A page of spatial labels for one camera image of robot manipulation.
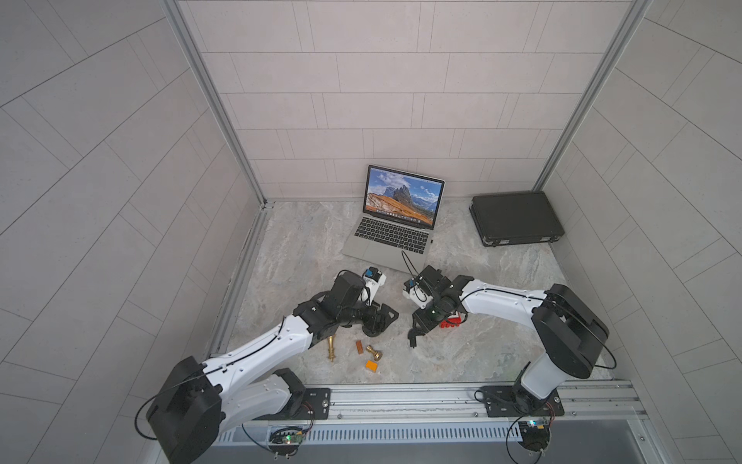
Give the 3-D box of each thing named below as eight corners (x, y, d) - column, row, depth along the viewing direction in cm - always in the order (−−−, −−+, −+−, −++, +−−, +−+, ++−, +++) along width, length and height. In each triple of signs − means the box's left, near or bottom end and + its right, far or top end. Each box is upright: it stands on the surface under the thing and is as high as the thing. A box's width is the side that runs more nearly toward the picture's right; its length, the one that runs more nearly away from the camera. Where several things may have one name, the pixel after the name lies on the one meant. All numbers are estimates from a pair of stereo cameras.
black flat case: (486, 252, 103) (492, 240, 97) (465, 207, 117) (470, 193, 111) (562, 242, 106) (572, 230, 100) (532, 199, 120) (540, 186, 115)
